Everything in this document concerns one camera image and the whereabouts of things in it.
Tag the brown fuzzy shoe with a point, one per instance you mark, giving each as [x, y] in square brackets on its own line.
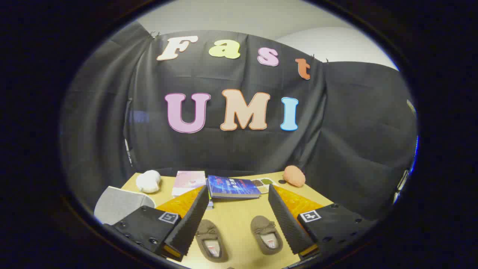
[210, 239]
[265, 231]

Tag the white plush ball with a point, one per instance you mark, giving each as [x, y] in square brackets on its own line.
[148, 181]

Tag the pink book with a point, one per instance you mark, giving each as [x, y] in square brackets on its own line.
[188, 182]

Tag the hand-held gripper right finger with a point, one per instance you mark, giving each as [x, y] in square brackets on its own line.
[285, 220]

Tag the white compartment tray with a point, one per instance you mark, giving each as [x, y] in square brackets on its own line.
[263, 184]

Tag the grey fabric storage box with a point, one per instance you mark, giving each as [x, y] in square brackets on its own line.
[119, 205]

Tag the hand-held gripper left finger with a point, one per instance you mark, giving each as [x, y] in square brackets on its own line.
[192, 220]

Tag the orange plush ball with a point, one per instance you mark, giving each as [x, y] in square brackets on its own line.
[294, 175]

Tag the dark blue book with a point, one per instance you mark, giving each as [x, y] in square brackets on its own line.
[231, 186]

